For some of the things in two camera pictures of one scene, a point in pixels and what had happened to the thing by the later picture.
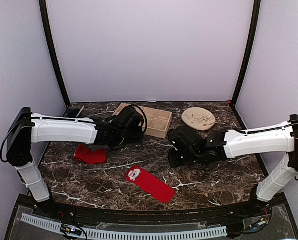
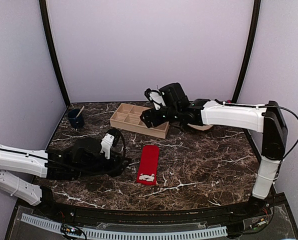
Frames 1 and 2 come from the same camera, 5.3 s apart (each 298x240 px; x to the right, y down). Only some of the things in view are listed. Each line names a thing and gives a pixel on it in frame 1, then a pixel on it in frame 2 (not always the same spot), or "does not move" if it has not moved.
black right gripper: [174, 162] → [150, 115]
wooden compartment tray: [158, 121] does not move
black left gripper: [138, 138] → [116, 168]
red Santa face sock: [155, 187] → [148, 169]
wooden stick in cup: [80, 111] does not move
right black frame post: [257, 8] does not move
